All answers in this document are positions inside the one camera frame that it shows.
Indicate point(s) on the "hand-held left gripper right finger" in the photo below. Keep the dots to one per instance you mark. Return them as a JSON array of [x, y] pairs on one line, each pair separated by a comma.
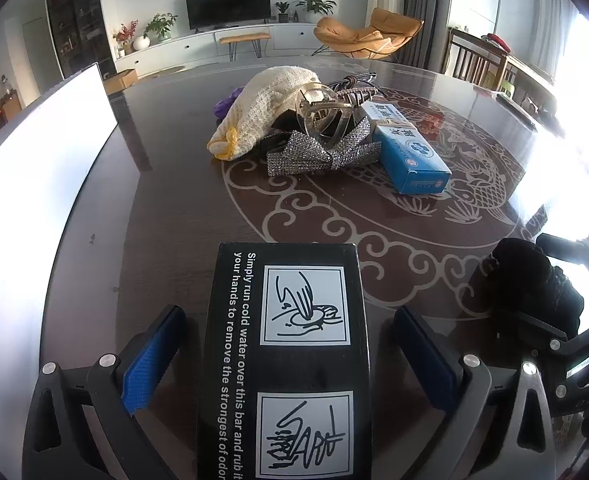
[[424, 355]]

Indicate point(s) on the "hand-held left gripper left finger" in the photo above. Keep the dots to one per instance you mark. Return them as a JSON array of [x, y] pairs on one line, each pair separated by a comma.
[[147, 360]]

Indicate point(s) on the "black velvet scrunchie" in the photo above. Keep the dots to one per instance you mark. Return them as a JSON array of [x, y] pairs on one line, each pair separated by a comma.
[[524, 280]]

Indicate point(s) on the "black printed cardboard box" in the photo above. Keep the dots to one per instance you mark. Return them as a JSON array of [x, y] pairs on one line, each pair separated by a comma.
[[284, 360]]

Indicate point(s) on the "rhinestone bow hair clip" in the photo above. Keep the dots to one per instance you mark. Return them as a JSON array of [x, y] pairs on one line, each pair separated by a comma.
[[294, 160]]

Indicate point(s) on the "clear hair claw clip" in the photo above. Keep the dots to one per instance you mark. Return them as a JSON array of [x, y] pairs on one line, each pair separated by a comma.
[[314, 110]]

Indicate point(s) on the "dark patterned wooden desktop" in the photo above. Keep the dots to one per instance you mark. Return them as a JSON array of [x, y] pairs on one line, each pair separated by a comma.
[[174, 220]]

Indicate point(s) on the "black flat pouch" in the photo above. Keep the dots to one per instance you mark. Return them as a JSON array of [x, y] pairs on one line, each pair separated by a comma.
[[522, 110]]

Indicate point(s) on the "white board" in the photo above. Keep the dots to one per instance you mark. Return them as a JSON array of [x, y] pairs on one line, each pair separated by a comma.
[[24, 210]]

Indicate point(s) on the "blue and white carton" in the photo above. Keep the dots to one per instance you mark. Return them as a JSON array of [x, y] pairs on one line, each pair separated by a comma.
[[409, 155]]

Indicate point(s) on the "wooden slatted chair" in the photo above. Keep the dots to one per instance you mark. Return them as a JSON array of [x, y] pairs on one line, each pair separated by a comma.
[[474, 60]]

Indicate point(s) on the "red cloth bundle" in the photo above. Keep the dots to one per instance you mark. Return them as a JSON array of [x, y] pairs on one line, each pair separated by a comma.
[[497, 42]]

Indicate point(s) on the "purple and teal tube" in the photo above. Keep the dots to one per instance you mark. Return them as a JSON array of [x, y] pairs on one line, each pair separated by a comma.
[[227, 102]]

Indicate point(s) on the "cream knitted cloth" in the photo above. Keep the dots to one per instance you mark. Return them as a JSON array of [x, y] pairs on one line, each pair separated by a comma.
[[259, 105]]

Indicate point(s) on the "grey curtain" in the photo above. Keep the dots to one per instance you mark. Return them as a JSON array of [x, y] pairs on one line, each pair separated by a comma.
[[424, 10]]

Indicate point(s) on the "orange lounge chair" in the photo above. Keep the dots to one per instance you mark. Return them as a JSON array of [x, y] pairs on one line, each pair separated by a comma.
[[364, 35]]

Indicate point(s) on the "white television cabinet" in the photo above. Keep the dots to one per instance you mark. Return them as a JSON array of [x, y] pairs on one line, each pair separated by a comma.
[[194, 47]]

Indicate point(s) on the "red flowers in white vase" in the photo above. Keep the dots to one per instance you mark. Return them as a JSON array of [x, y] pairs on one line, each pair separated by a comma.
[[127, 37]]

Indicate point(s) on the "green potted plant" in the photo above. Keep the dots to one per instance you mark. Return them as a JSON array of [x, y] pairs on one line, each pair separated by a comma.
[[160, 27]]

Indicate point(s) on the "wooden bench with metal legs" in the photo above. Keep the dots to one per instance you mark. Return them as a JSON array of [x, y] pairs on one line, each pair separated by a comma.
[[244, 37]]

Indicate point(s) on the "dark glass display cabinet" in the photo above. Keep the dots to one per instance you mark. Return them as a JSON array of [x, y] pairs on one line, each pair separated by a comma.
[[77, 20]]

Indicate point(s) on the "black flat television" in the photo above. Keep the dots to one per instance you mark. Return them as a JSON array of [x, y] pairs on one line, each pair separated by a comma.
[[227, 5]]

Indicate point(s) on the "large leafy potted plant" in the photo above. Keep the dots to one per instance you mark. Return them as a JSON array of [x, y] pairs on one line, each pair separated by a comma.
[[315, 5]]

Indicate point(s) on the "small potted plant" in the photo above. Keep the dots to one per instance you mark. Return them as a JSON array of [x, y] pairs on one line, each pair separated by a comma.
[[282, 10]]

